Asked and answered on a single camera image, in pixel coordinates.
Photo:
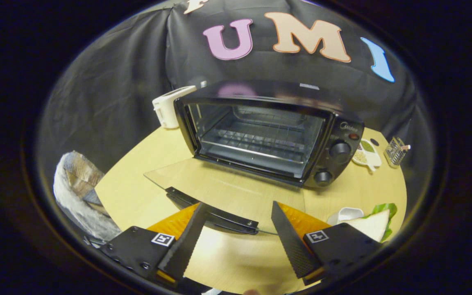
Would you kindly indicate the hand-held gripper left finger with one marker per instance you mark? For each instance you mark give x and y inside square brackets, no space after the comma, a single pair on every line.
[187,241]

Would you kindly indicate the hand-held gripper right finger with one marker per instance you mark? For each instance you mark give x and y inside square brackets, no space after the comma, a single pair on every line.
[291,241]

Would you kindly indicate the lettuce sandwich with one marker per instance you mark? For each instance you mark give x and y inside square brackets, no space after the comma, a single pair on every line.
[371,225]

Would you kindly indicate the black toaster oven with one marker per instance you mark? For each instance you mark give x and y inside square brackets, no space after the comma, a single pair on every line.
[338,135]

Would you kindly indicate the white toaster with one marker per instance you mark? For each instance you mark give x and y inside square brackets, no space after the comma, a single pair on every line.
[170,106]

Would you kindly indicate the white plastic tray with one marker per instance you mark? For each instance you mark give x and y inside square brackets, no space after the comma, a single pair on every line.
[344,214]

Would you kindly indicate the white divided grain dish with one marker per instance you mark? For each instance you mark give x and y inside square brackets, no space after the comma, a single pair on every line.
[367,155]

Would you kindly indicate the small black round disc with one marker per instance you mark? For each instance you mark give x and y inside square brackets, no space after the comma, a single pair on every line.
[374,142]

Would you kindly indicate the clear acrylic holder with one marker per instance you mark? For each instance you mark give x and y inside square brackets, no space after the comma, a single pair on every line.
[395,150]

